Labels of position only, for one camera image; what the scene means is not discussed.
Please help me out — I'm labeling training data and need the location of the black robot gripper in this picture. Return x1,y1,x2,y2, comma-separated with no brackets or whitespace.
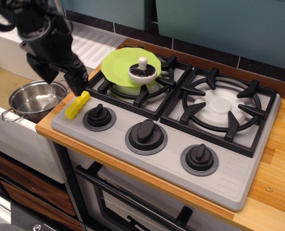
19,21,88,96

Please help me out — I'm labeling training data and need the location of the white toy mushroom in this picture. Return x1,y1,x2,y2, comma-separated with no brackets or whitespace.
127,57,158,85

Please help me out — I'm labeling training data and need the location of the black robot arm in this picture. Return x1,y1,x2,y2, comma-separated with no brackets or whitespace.
0,0,88,96

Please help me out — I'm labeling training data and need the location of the stainless steel pot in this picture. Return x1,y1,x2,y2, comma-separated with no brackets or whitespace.
1,79,69,123

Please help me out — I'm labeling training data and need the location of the green plastic plate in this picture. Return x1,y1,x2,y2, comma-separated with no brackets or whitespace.
101,47,161,87

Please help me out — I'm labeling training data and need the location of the black left stove knob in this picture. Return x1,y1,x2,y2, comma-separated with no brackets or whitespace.
83,103,116,132

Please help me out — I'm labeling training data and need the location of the black stove knob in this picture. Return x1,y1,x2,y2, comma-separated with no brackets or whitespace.
125,119,168,155
180,144,219,177
83,103,116,132

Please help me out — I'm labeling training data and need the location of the grey toy faucet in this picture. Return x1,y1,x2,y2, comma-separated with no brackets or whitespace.
54,0,65,17

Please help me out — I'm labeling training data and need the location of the black left burner grate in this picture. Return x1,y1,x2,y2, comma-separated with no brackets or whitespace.
87,55,193,120

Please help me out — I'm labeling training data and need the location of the black burner grate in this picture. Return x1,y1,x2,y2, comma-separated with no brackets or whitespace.
161,67,280,157
87,55,193,120

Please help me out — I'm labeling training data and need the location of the black middle stove knob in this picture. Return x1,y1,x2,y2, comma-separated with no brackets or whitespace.
125,119,168,155

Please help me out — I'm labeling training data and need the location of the wooden drawer front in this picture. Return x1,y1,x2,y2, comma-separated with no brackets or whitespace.
0,152,83,231

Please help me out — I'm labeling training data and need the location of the grey toy stove top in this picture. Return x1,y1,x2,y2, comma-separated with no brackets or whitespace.
50,45,282,212

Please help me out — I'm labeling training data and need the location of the black right stove knob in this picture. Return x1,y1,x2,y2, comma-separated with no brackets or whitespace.
180,144,219,177

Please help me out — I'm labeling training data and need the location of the black right burner grate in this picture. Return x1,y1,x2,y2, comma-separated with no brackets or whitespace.
161,67,280,157

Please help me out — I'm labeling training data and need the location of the black oven door handle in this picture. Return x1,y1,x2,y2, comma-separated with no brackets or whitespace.
75,166,192,231

